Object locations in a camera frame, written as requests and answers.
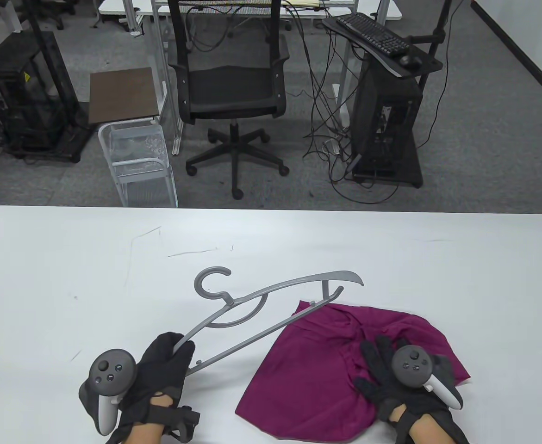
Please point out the person's left hand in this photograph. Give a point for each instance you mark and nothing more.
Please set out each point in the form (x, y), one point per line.
(166, 365)

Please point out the person's right hand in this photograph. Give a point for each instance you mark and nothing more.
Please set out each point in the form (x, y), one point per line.
(382, 379)

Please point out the magenta shorts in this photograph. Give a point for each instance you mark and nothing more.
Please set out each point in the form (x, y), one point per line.
(312, 379)

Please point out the gray hanger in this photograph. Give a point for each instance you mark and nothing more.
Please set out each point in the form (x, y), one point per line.
(270, 289)

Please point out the person's left forearm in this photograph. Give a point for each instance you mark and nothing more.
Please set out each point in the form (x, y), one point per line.
(143, 434)

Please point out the person's right forearm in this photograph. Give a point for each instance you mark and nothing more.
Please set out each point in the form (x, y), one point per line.
(426, 432)

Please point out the gray handheld controller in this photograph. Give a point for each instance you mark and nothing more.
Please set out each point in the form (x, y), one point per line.
(412, 365)
(111, 372)

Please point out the white power strip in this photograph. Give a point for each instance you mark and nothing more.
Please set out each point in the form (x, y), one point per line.
(332, 147)

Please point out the black computer cart with tray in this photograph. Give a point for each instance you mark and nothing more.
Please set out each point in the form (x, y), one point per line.
(386, 120)

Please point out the white cart with brown top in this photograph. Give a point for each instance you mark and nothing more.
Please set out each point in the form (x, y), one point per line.
(122, 95)

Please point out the black mesh office chair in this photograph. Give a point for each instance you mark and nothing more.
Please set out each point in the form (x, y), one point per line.
(231, 90)

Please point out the black computer rack with pole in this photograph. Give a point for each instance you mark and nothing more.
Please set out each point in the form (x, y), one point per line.
(25, 92)

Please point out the black computer mouse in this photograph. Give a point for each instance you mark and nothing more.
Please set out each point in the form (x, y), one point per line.
(410, 60)

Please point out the black keyboard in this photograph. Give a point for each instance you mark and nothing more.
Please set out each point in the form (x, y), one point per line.
(372, 32)

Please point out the black swivel chair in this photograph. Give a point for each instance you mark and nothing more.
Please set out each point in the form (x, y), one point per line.
(55, 9)

